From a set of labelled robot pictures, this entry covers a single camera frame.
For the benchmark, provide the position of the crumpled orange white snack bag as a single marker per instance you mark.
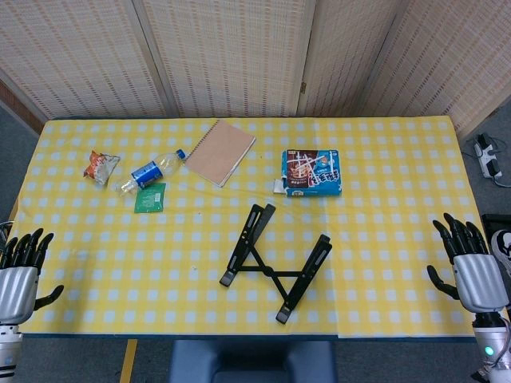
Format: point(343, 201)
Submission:
point(100, 165)

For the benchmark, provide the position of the brown spiral notebook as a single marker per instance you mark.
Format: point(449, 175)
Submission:
point(219, 153)

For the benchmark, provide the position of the black folding laptop stand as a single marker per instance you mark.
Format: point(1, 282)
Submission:
point(254, 235)

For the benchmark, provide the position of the blue brown snack box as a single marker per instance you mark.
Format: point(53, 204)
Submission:
point(315, 171)

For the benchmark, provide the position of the yellow white checked tablecloth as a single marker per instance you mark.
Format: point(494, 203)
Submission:
point(359, 239)

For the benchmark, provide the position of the green flat packet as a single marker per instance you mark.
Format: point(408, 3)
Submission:
point(149, 201)

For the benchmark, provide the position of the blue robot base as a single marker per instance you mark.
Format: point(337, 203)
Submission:
point(251, 359)

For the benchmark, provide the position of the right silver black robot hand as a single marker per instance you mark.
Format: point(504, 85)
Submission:
point(479, 279)

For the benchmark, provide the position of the black white sneaker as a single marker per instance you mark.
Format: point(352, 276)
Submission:
point(504, 247)

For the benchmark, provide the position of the woven folding screen panel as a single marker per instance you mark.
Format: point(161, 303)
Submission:
point(231, 52)
point(80, 52)
point(343, 52)
point(447, 60)

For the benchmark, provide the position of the brass screen hinge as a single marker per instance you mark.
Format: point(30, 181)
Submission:
point(303, 88)

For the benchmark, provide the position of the white power strip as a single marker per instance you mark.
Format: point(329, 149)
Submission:
point(488, 157)

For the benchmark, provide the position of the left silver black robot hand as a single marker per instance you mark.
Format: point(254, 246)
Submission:
point(16, 287)

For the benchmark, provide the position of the clear bottle with blue label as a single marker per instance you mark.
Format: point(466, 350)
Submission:
point(147, 173)

